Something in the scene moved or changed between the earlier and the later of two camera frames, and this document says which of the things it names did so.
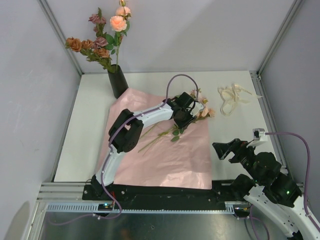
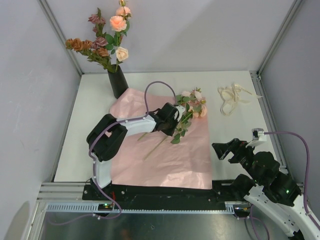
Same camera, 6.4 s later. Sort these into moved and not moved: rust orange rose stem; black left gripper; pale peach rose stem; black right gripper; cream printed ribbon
Moved: black left gripper; pale peach rose stem
Not moved: rust orange rose stem; black right gripper; cream printed ribbon
